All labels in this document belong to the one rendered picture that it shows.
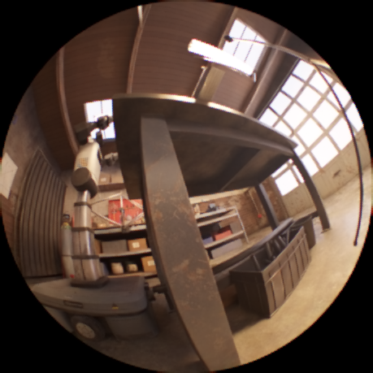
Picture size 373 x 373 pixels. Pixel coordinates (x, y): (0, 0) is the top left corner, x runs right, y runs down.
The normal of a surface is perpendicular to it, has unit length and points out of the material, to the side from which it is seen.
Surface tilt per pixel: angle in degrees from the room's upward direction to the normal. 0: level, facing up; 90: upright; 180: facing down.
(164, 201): 90
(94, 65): 174
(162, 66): 174
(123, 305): 90
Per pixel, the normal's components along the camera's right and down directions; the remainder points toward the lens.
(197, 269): 0.29, -0.49
